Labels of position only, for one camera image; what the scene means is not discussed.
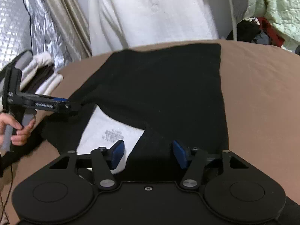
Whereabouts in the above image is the person left hand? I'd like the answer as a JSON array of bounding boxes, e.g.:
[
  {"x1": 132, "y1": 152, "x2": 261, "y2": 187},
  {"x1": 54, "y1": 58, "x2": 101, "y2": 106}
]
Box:
[{"x1": 0, "y1": 113, "x2": 36, "y2": 146}]

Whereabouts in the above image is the red garment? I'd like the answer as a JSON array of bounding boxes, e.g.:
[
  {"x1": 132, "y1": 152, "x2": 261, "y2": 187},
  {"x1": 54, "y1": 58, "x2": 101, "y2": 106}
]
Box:
[{"x1": 258, "y1": 17, "x2": 284, "y2": 47}]

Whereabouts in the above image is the white hanging blanket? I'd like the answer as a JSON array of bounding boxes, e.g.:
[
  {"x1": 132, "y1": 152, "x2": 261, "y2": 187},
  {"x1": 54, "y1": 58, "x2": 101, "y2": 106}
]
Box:
[{"x1": 88, "y1": 0, "x2": 219, "y2": 55}]

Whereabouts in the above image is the light green quilted jacket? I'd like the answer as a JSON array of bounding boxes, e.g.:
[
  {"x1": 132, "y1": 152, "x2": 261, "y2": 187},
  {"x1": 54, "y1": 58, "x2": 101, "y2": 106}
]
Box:
[{"x1": 244, "y1": 0, "x2": 300, "y2": 51}]

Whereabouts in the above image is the beige curtain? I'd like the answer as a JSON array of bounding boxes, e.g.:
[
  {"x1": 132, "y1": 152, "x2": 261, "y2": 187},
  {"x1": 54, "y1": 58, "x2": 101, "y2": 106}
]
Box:
[{"x1": 44, "y1": 0, "x2": 92, "y2": 60}]

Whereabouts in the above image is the black sweater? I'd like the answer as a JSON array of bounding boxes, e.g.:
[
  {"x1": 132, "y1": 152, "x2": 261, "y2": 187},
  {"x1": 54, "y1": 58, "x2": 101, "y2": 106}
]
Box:
[{"x1": 42, "y1": 44, "x2": 228, "y2": 181}]

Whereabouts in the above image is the stack of folded clothes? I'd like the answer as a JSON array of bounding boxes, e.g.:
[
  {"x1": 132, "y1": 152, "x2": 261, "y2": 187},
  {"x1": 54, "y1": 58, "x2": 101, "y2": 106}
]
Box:
[{"x1": 1, "y1": 50, "x2": 64, "y2": 95}]

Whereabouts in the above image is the black cable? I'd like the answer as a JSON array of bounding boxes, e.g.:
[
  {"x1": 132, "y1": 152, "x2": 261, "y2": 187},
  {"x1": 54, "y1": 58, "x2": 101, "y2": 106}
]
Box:
[{"x1": 0, "y1": 163, "x2": 14, "y2": 224}]

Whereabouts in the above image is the silver insulation curtain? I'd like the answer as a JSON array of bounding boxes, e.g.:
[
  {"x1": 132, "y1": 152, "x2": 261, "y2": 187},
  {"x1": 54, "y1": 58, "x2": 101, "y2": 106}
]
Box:
[{"x1": 1, "y1": 0, "x2": 72, "y2": 70}]

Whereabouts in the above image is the grey hanging hoodie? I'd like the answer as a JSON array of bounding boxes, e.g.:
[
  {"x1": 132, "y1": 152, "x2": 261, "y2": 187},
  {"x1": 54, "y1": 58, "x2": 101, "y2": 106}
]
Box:
[{"x1": 203, "y1": 0, "x2": 249, "y2": 39}]

